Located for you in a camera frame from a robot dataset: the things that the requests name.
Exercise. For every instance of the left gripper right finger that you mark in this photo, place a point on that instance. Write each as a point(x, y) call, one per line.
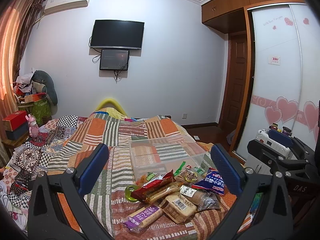
point(273, 218)

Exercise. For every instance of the wall mounted black television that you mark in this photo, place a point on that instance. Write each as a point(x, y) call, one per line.
point(117, 34)

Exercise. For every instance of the pink rabbit toy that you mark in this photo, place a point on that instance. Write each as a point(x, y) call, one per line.
point(33, 126)

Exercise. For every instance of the blue white snack bag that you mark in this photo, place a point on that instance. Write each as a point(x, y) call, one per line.
point(212, 182)

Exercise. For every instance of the green jelly cup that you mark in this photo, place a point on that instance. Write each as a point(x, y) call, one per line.
point(128, 192)

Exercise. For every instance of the red snack packet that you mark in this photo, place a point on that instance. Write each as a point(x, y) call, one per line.
point(153, 186)

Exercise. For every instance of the long tan biscuit pack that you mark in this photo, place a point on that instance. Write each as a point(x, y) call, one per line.
point(163, 192)

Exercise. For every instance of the brown wooden door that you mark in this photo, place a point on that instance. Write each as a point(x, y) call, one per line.
point(235, 82)

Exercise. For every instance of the orange brown curtain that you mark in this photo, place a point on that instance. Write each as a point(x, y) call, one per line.
point(17, 21)

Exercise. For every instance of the orange bun green label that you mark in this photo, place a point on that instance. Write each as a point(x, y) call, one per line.
point(148, 177)

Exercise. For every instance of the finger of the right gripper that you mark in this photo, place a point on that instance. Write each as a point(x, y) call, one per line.
point(280, 138)
point(270, 157)

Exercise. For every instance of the white air conditioner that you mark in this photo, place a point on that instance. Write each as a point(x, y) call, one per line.
point(53, 6)

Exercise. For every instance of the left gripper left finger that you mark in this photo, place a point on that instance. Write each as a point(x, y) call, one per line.
point(46, 218)

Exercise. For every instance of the small black wall monitor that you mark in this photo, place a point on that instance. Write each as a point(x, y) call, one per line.
point(114, 59)

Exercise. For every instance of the cat ear crisps bag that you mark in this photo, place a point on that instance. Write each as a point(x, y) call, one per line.
point(188, 175)

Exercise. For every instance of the clear plastic storage bin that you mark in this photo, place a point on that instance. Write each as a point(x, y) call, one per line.
point(163, 155)

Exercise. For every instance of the yellow pillow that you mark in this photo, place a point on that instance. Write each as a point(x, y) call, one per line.
point(110, 102)

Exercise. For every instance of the round cracker sleeve white label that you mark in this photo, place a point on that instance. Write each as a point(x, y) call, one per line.
point(203, 200)

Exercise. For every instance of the toasted bread slice pack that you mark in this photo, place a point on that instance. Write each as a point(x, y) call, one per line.
point(177, 207)

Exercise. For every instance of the patchwork striped bed quilt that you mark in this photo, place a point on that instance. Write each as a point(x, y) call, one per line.
point(128, 178)

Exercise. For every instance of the purple biscuit pack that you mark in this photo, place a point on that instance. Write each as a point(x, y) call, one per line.
point(142, 218)

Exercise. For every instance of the red shoe box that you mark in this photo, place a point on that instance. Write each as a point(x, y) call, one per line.
point(14, 120)

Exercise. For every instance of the green patterned storage box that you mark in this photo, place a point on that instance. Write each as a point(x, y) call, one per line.
point(42, 111)

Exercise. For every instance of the wooden wardrobe with sliding doors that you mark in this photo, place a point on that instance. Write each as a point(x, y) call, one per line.
point(282, 76)

